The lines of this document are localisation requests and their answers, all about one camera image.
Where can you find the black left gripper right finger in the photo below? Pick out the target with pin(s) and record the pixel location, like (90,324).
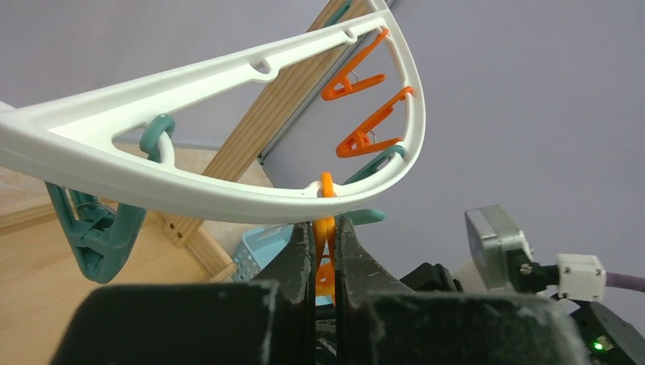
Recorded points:
(379,320)

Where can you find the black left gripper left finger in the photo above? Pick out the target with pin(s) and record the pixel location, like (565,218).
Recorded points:
(268,320)

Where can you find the orange front clothes clip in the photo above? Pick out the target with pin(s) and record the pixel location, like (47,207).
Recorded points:
(324,231)

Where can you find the orange clothes clip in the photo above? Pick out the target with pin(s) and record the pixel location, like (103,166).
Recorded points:
(358,142)
(346,81)
(324,231)

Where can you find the light blue plastic basket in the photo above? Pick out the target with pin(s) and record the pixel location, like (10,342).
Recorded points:
(257,248)

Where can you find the wooden hanger stand frame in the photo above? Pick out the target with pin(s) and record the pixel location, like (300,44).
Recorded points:
(40,283)

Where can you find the white round clip hanger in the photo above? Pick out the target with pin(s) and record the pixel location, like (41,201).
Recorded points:
(111,141)

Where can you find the orange right clothes clip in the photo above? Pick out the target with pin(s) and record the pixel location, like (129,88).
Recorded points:
(358,142)

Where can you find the orange upper clothes clip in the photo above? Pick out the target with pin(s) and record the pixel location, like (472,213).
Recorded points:
(346,81)

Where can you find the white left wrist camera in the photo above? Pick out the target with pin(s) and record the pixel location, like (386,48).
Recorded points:
(505,261)

